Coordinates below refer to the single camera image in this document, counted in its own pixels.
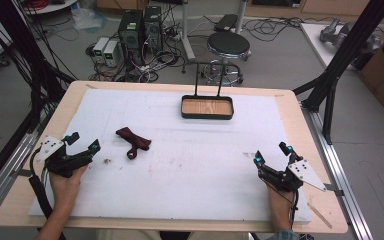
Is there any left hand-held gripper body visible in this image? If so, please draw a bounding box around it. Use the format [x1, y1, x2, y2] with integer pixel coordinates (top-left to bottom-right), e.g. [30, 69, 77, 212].
[35, 134, 94, 179]

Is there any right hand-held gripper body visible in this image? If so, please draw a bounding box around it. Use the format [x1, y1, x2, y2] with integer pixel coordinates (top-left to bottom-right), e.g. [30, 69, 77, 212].
[257, 159, 328, 193]

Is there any dark red cloth strap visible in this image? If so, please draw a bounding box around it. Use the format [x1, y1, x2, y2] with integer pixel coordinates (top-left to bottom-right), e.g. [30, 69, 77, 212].
[115, 126, 152, 160]

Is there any black tray with wooden bottom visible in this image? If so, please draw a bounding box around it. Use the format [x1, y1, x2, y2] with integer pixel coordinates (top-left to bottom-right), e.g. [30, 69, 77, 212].
[180, 61, 235, 121]

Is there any person's left hand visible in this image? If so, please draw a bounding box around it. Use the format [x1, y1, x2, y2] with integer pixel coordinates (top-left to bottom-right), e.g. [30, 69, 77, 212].
[49, 164, 89, 212]

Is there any person's right hand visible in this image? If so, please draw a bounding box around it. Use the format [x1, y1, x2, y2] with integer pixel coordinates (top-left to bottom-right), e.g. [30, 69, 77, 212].
[265, 181, 297, 225]

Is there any wooden stick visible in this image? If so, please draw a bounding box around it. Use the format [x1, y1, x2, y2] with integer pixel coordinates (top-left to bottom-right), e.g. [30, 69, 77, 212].
[306, 202, 333, 230]

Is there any white foam mat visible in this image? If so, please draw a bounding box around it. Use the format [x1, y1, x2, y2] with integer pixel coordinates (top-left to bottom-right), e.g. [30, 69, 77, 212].
[27, 88, 313, 224]

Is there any white power supply unit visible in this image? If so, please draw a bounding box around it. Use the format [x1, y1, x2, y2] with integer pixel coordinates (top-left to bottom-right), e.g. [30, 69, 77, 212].
[91, 36, 110, 65]
[103, 39, 120, 68]

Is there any black round stool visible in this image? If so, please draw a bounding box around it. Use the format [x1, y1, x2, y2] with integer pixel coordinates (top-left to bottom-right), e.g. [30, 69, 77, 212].
[200, 31, 252, 87]

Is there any white board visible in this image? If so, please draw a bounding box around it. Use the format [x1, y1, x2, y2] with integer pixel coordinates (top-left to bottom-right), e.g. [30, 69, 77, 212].
[299, 22, 384, 71]

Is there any black computer tower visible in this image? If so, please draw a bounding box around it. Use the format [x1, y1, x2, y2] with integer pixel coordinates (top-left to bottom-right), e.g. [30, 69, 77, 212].
[143, 5, 164, 54]
[117, 9, 145, 66]

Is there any black flat device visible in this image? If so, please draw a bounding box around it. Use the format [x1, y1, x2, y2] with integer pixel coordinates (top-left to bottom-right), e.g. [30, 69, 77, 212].
[213, 13, 240, 33]

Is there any grey metal stand leg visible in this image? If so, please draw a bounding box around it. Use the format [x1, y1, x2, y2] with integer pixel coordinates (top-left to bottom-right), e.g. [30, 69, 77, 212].
[179, 0, 197, 75]

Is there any black cable sleeve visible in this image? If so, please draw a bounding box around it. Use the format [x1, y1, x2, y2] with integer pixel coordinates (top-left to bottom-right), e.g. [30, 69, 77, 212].
[28, 146, 67, 240]

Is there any aluminium rail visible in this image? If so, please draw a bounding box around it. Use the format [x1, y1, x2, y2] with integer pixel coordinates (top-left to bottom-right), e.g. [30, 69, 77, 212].
[300, 101, 375, 240]
[0, 109, 48, 224]

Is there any black metal frame post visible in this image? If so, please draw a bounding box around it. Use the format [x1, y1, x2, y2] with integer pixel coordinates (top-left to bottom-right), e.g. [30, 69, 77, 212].
[0, 0, 78, 134]
[292, 0, 384, 146]

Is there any tangle of floor cables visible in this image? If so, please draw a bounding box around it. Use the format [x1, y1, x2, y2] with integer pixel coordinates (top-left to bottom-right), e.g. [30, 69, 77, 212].
[85, 6, 188, 84]

